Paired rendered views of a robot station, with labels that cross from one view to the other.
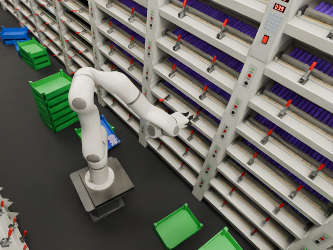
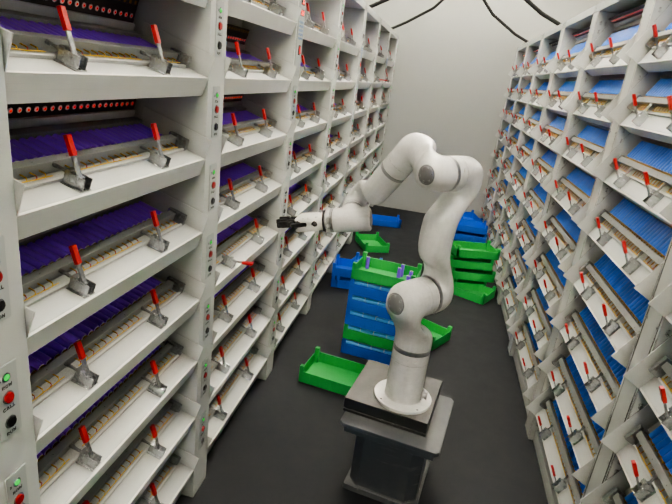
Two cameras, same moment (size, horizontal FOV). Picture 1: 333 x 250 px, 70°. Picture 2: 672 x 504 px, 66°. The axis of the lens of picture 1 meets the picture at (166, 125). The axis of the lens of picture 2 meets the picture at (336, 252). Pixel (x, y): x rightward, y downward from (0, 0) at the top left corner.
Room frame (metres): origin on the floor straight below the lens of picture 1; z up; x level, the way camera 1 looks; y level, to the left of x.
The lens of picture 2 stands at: (1.81, 1.52, 1.32)
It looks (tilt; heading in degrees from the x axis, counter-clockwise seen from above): 19 degrees down; 240
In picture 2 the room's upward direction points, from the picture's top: 7 degrees clockwise
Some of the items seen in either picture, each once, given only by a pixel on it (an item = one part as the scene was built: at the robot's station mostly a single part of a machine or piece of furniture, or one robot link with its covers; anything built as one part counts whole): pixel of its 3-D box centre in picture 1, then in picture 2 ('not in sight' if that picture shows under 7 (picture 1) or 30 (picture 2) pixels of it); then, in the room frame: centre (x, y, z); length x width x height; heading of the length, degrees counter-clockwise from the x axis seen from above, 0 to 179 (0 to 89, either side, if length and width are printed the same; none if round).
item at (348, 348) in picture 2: not in sight; (375, 343); (0.41, -0.39, 0.04); 0.30 x 0.20 x 0.08; 134
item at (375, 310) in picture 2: not in sight; (382, 301); (0.41, -0.39, 0.28); 0.30 x 0.20 x 0.08; 134
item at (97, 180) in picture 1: (98, 170); (407, 372); (0.83, 0.38, 0.42); 0.19 x 0.19 x 0.18
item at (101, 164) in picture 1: (96, 145); (411, 316); (0.86, 0.38, 0.63); 0.19 x 0.12 x 0.24; 13
